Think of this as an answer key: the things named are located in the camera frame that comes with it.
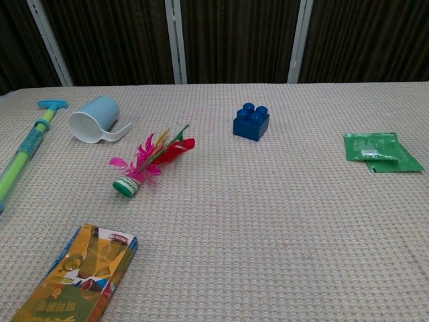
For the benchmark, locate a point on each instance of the colourful feather shuttlecock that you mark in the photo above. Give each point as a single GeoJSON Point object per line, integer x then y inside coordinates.
{"type": "Point", "coordinates": [146, 160]}

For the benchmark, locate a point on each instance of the blue toy building block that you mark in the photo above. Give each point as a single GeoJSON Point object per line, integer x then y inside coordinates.
{"type": "Point", "coordinates": [251, 125]}

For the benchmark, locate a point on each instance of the dark pleated curtain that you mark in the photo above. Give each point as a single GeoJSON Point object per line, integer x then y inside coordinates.
{"type": "Point", "coordinates": [239, 40]}

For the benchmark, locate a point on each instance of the light blue plastic cup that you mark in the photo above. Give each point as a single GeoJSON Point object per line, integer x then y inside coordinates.
{"type": "Point", "coordinates": [97, 115]}

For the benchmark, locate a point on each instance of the large green foil sachet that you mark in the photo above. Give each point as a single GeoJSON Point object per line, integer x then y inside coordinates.
{"type": "Point", "coordinates": [372, 147]}

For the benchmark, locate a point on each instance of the yellow blue snack box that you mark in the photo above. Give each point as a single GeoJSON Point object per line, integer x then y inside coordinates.
{"type": "Point", "coordinates": [75, 278]}

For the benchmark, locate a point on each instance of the green blue water pump toy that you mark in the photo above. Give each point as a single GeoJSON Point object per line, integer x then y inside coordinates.
{"type": "Point", "coordinates": [31, 141]}

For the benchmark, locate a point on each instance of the small green foil sachet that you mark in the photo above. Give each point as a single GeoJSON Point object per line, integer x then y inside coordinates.
{"type": "Point", "coordinates": [399, 164]}

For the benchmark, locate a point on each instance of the grey metal frame post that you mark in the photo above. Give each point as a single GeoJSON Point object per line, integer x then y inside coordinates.
{"type": "Point", "coordinates": [176, 42]}
{"type": "Point", "coordinates": [50, 42]}
{"type": "Point", "coordinates": [300, 42]}

